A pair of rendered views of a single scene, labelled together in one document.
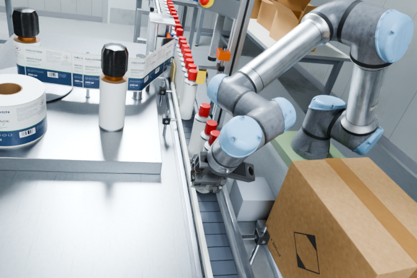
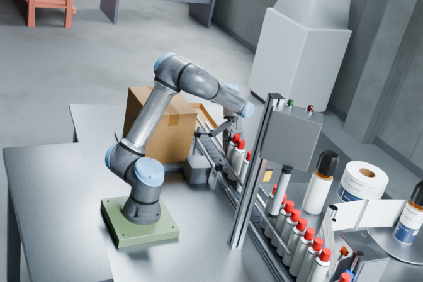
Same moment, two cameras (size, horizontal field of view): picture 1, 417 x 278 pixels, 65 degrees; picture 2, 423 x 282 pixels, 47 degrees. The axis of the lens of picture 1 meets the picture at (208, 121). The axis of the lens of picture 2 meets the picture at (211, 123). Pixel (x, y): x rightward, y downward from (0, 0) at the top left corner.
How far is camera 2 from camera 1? 2.81 m
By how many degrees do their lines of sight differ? 121
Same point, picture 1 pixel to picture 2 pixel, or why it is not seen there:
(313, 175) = (188, 107)
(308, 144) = not seen: hidden behind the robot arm
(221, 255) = (209, 146)
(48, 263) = not seen: hidden behind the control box
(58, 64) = (383, 210)
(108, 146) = (298, 192)
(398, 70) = not seen: outside the picture
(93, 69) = (358, 211)
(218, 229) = (213, 154)
